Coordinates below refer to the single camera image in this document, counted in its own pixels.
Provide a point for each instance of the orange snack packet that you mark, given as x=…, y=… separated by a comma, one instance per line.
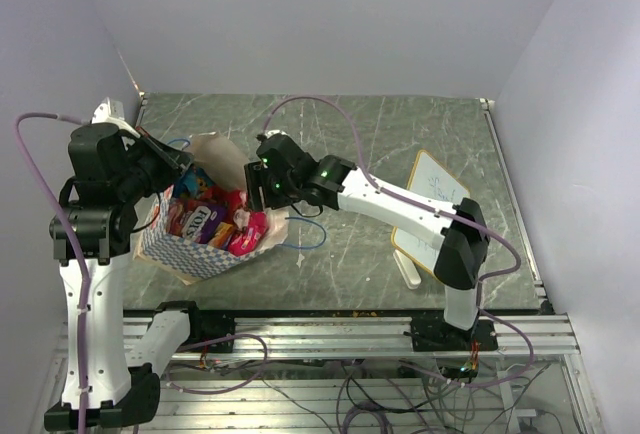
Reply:
x=222, y=236

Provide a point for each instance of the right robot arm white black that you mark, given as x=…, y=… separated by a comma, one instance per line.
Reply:
x=456, y=231

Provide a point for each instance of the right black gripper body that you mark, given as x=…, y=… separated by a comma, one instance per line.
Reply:
x=280, y=191

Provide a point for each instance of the pink snack bag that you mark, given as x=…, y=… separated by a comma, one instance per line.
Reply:
x=249, y=226

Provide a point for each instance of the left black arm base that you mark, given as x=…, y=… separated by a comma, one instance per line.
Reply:
x=204, y=324

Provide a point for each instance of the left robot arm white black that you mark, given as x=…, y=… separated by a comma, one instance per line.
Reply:
x=106, y=386

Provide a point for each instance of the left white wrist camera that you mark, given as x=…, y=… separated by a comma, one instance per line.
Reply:
x=112, y=111

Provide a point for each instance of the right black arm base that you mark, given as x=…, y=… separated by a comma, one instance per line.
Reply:
x=429, y=332

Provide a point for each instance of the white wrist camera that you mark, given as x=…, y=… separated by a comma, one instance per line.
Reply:
x=112, y=111
x=261, y=137

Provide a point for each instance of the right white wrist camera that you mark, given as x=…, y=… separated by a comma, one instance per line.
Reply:
x=261, y=137

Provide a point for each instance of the white whiteboard eraser marker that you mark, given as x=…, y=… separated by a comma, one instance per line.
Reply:
x=407, y=270

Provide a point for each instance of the purple snack packet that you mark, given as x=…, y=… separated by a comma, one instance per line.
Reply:
x=194, y=220

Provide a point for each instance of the aluminium frame rail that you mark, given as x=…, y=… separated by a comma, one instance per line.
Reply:
x=386, y=337

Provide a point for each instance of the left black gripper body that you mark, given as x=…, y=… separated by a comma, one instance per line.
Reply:
x=144, y=173

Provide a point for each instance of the checkered paper bag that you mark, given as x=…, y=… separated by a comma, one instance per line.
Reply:
x=191, y=262

